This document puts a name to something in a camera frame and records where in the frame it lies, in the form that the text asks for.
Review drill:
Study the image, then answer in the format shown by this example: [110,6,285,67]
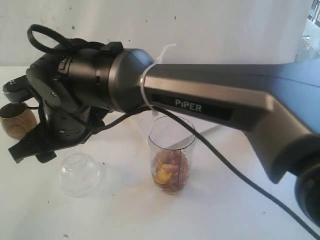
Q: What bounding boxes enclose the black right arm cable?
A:
[26,23,320,238]

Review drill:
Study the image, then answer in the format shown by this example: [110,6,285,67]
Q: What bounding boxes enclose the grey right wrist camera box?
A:
[2,75,34,104]

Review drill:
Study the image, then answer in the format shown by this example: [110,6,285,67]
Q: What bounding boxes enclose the white zip tie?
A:
[139,43,177,118]

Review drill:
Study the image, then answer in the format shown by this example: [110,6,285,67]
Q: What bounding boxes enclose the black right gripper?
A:
[8,104,105,164]

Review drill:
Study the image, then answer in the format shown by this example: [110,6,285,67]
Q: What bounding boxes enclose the clear dome shaker lid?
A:
[57,150,102,198]

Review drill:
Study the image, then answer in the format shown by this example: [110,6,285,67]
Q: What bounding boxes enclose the brown contents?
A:
[151,150,191,194]

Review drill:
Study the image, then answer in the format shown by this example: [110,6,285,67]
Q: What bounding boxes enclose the white rectangular tray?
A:
[129,109,226,141]

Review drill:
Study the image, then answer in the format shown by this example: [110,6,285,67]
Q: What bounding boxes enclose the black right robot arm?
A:
[3,42,320,225]

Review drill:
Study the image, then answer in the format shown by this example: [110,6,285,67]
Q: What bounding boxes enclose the brown wooden cup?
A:
[0,103,37,140]

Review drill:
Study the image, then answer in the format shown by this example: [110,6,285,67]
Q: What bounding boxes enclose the clear plastic shaker cup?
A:
[147,116,197,194]

